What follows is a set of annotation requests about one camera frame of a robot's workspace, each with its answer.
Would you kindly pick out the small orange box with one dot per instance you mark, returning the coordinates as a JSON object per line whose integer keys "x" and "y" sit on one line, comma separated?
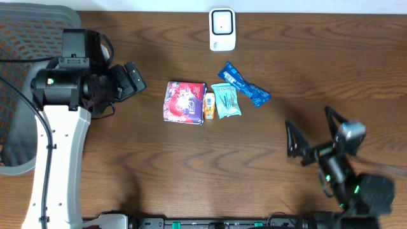
{"x": 209, "y": 105}

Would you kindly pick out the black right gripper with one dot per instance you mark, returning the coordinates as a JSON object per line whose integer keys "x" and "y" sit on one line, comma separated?
{"x": 304, "y": 145}

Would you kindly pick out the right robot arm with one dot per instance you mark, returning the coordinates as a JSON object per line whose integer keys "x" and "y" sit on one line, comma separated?
{"x": 362, "y": 197}

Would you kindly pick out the teal snack packet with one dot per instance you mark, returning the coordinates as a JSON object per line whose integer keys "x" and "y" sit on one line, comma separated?
{"x": 226, "y": 100}

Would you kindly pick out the grey plastic mesh basket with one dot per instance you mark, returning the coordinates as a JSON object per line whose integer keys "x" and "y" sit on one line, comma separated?
{"x": 30, "y": 33}

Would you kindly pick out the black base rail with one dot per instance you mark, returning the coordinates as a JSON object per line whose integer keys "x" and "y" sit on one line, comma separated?
{"x": 276, "y": 220}

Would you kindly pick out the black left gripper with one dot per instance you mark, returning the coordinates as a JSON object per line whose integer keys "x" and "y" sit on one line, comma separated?
{"x": 128, "y": 81}

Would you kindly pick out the blue cookie packet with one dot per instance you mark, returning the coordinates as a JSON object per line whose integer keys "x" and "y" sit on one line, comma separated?
{"x": 257, "y": 95}

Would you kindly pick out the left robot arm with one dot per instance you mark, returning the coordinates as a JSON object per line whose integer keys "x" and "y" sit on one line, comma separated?
{"x": 68, "y": 94}

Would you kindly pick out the red purple snack packet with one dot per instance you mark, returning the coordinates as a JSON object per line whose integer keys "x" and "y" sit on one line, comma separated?
{"x": 184, "y": 102}

